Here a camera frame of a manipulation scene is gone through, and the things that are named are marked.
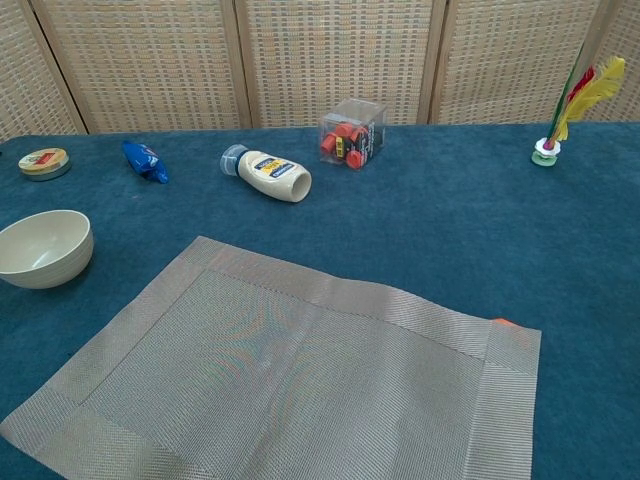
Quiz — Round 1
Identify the woven wooden folding screen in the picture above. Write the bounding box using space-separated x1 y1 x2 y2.
0 0 640 144

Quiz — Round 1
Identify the white ceramic bowl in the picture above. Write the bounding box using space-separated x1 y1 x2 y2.
0 209 95 290

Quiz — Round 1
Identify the colourful feather shuttlecock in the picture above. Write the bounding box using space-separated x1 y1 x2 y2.
530 43 627 168

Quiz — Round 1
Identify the round yellow tin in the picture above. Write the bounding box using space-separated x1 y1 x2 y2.
18 147 72 182

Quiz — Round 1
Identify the mayonnaise squeeze bottle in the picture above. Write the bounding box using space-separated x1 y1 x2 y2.
220 143 313 204

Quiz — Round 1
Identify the blue table cloth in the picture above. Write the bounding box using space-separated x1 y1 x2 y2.
0 121 640 480

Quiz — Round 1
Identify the blue snack packet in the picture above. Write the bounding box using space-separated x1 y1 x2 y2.
121 140 171 185

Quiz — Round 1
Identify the grey-brown woven placemat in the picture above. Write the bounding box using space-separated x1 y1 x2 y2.
0 235 543 480

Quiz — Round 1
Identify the clear box with orange pieces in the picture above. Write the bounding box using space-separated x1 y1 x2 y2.
319 97 389 172

